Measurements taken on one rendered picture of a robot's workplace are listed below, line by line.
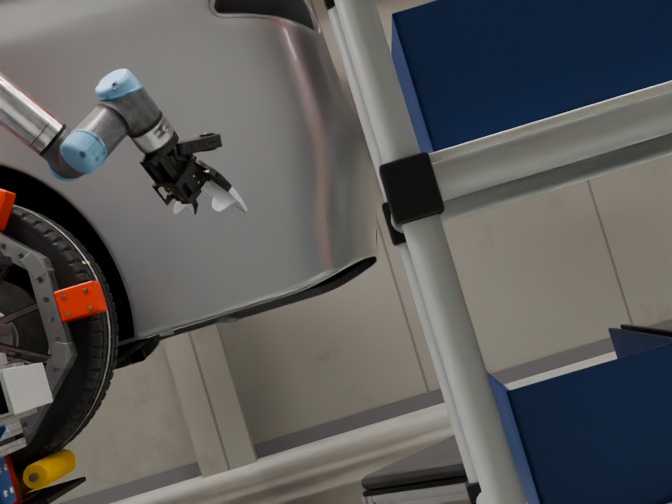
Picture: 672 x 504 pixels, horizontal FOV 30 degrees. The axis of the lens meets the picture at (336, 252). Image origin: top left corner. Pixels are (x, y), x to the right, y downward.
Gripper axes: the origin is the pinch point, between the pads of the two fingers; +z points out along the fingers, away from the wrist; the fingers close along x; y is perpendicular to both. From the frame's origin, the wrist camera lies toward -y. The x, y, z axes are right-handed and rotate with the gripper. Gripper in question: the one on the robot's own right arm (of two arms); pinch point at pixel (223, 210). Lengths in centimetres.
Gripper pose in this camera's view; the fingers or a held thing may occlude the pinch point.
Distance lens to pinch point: 245.7
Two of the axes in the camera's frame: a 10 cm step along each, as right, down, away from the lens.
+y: -4.7, 7.2, -5.1
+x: 7.3, 0.0, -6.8
